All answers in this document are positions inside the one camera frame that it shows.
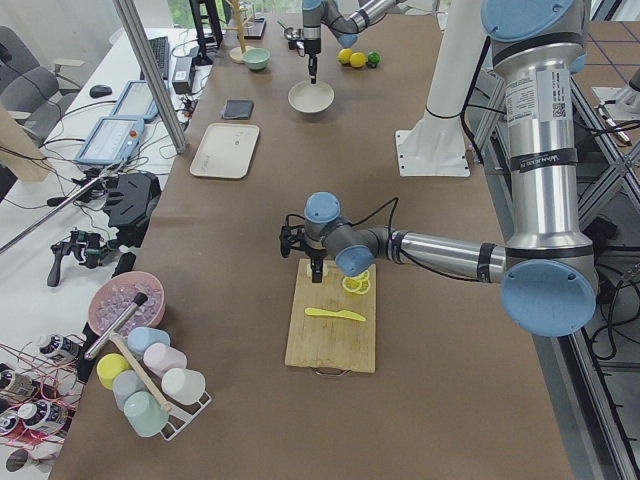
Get yellow plastic knife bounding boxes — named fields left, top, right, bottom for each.
left=304, top=307, right=366, bottom=322

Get white cup rack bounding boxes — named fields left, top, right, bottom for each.
left=160, top=391, right=213, bottom=441

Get yellow cup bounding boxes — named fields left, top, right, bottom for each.
left=96, top=353, right=131, bottom=390

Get white cup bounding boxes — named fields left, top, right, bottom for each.
left=161, top=368, right=206, bottom=405

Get wooden cutting board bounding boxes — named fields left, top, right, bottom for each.
left=284, top=259, right=376, bottom=375

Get aluminium frame post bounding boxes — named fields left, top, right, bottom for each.
left=113, top=0, right=187, bottom=154

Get far teach pendant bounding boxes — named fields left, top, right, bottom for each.
left=111, top=80, right=159, bottom=122

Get upper yellow lemon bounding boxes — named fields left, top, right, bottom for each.
left=337, top=48, right=353, bottom=65

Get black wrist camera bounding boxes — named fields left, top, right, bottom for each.
left=279, top=213, right=304, bottom=258

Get pink bowl of ice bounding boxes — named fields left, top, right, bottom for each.
left=88, top=271, right=166, bottom=336

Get lemon slices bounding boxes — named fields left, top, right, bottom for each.
left=341, top=270, right=371, bottom=295

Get teach pendant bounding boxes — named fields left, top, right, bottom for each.
left=111, top=80, right=159, bottom=122
left=75, top=115, right=145, bottom=166

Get black keyboard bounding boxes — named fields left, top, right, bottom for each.
left=148, top=36, right=171, bottom=80

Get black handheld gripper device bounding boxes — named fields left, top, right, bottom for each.
left=46, top=229, right=121, bottom=287

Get black computer mouse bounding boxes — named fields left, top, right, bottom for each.
left=89, top=84, right=113, bottom=99

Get pink cup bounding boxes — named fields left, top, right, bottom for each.
left=143, top=342, right=187, bottom=378

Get cream rabbit tray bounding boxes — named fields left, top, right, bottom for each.
left=189, top=123, right=260, bottom=180

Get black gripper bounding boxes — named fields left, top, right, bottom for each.
left=306, top=246, right=325, bottom=283
left=304, top=38, right=321, bottom=84

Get mint green bowl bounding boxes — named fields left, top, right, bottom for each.
left=243, top=48, right=271, bottom=72

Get cream round plate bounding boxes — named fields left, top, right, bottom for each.
left=288, top=80, right=335, bottom=114

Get green lime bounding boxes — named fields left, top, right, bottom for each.
left=367, top=51, right=381, bottom=68

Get grey office chair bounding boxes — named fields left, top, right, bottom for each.
left=1, top=26, right=82, bottom=140

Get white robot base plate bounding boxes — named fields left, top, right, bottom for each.
left=394, top=127, right=470, bottom=177

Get grey cup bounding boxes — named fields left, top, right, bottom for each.
left=112, top=370, right=147, bottom=411

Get near teach pendant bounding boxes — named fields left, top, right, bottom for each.
left=75, top=115, right=145, bottom=166

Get yellow lemon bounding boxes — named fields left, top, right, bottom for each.
left=349, top=52, right=368, bottom=69
left=337, top=48, right=353, bottom=65

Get metal ice scoop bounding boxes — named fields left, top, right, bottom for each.
left=84, top=292, right=148, bottom=361

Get wooden mug tree stand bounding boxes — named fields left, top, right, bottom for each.
left=225, top=0, right=254, bottom=64

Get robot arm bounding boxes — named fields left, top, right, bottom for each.
left=281, top=1, right=597, bottom=337
left=300, top=0, right=401, bottom=85

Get lower yellow lemon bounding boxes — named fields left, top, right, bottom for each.
left=349, top=52, right=368, bottom=69

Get blue cup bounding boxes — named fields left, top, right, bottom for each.
left=127, top=327, right=171, bottom=358

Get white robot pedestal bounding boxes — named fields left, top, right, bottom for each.
left=425, top=0, right=487, bottom=135

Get grey folded cloth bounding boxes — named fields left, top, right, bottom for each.
left=221, top=99, right=254, bottom=120

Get mint cup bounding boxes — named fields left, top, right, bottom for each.
left=123, top=391, right=169, bottom=438

